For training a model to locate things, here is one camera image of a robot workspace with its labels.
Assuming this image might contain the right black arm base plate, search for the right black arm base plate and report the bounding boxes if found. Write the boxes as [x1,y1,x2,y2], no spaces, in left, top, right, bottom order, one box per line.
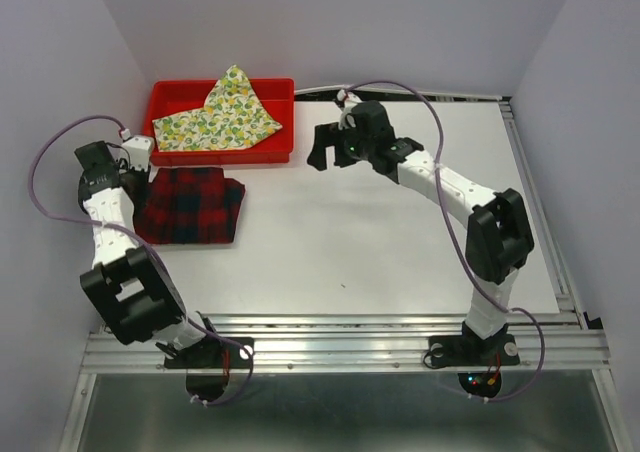
[428,334,521,368]

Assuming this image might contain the lemon print skirt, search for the lemon print skirt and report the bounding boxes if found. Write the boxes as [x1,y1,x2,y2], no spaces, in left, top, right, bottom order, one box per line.
[152,65,283,152]

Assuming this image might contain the red plastic bin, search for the red plastic bin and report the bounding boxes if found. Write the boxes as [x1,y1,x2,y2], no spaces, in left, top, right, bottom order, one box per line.
[142,78,295,167]

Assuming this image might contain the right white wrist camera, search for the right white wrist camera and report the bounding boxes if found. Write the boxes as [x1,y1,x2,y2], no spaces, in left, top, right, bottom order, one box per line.
[335,89,362,130]

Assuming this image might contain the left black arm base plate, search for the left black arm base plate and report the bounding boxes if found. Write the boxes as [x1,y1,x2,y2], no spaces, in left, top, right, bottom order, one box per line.
[157,337,254,370]

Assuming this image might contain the aluminium right side rail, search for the aluminium right side rail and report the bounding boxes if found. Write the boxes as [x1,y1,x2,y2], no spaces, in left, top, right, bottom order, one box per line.
[498,96,604,331]

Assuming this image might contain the red navy plaid skirt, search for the red navy plaid skirt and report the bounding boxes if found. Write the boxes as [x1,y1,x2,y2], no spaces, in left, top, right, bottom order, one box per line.
[134,167,246,245]

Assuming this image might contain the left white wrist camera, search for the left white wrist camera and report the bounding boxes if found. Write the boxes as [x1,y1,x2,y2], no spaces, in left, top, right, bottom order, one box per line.
[119,129,155,173]

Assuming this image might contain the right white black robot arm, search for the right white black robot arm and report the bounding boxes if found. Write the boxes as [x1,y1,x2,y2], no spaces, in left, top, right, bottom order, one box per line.
[307,91,534,362]

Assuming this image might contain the aluminium front rail frame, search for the aluminium front rail frame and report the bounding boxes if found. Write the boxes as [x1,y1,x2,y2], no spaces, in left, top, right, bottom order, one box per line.
[60,311,611,451]

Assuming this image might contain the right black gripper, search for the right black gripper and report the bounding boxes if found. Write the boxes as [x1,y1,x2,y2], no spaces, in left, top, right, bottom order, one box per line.
[304,121,373,172]

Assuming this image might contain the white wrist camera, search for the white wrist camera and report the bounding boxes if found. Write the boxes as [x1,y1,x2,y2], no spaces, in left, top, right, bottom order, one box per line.
[119,129,155,173]
[335,89,362,130]

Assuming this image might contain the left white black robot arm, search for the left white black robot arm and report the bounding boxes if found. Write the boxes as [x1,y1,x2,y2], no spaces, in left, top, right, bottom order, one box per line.
[75,136,223,369]

